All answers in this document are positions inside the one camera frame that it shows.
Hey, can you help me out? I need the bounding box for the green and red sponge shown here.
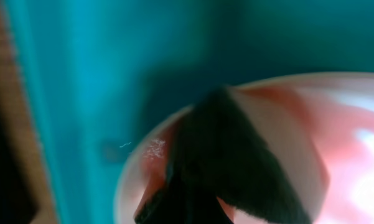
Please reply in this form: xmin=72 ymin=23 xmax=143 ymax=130
xmin=134 ymin=87 xmax=329 ymax=224

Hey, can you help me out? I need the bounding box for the black rectangular tray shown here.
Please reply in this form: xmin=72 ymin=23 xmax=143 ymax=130
xmin=0 ymin=117 xmax=37 ymax=224

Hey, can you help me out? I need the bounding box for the teal plastic serving tray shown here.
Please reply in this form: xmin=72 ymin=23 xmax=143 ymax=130
xmin=5 ymin=0 xmax=374 ymax=223

